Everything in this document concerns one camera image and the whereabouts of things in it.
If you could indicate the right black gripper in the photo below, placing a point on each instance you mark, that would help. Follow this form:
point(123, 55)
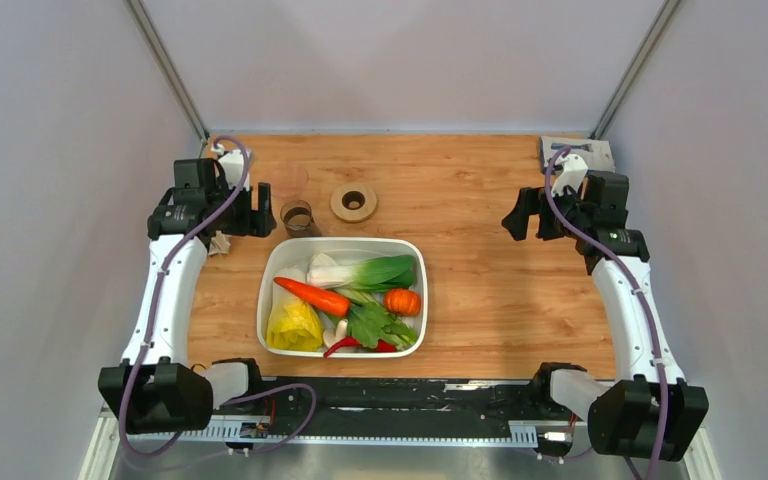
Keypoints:
point(531, 201)

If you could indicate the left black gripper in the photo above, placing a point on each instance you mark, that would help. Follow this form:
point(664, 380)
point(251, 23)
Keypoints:
point(254, 223)

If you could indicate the smoked glass carafe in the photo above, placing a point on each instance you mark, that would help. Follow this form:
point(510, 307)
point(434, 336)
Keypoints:
point(298, 220)

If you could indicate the round wooden dripper holder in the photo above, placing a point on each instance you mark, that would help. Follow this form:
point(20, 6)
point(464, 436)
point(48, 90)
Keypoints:
point(354, 202)

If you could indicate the white vegetable tray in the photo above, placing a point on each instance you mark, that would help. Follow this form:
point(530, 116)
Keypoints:
point(297, 253)

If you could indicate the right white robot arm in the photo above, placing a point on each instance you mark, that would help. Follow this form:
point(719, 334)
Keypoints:
point(651, 411)

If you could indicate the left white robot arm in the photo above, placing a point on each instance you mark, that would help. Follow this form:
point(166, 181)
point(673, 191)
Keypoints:
point(153, 388)

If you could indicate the coffee filter pack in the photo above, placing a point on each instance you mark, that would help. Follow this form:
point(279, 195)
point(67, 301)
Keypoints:
point(219, 244)

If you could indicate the blue white box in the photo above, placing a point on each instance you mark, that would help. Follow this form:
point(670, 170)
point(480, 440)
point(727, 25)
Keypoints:
point(597, 154)

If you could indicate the orange carrot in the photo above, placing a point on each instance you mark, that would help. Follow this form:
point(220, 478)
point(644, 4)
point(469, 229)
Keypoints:
point(326, 301)

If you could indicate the yellow napa cabbage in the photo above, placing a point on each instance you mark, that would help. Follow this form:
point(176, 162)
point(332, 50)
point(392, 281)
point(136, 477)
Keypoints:
point(293, 324)

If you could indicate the green bok choy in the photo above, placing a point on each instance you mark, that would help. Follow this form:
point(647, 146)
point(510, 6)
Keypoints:
point(374, 275)

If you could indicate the white mushroom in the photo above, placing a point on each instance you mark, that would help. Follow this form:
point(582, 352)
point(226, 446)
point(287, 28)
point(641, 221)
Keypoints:
point(334, 335)

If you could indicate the green leafy vegetable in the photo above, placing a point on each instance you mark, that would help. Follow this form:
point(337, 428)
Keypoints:
point(369, 322)

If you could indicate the small orange pumpkin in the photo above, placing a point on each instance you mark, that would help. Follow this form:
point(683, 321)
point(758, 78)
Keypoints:
point(402, 302)

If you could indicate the red chili pepper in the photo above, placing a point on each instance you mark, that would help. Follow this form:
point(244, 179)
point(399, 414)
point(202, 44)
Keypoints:
point(350, 342)

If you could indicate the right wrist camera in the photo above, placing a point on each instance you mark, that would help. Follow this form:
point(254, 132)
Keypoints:
point(573, 170)

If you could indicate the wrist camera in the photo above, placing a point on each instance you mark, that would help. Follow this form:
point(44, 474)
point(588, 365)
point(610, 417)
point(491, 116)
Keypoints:
point(232, 162)
point(573, 170)

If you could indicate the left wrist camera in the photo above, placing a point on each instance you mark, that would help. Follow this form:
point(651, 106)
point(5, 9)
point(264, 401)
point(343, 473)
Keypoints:
point(232, 162)

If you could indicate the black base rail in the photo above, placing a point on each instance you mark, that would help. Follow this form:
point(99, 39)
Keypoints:
point(354, 407)

